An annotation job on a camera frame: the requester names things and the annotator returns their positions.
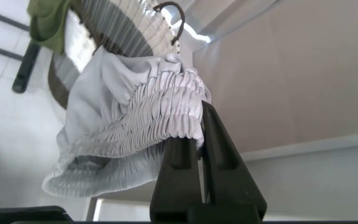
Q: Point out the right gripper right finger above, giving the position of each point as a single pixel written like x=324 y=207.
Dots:
x=225 y=180

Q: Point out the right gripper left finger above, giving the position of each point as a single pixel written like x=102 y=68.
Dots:
x=176 y=186

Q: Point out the pale grey shorts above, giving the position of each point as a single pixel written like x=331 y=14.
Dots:
x=110 y=118

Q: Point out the white laundry basket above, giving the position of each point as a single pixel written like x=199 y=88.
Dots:
x=120 y=28

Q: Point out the black clothes rack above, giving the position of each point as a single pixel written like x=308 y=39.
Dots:
x=26 y=71

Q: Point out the white curtain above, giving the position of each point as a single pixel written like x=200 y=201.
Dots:
x=228 y=12

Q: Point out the green garment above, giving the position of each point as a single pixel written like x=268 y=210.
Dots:
x=48 y=25

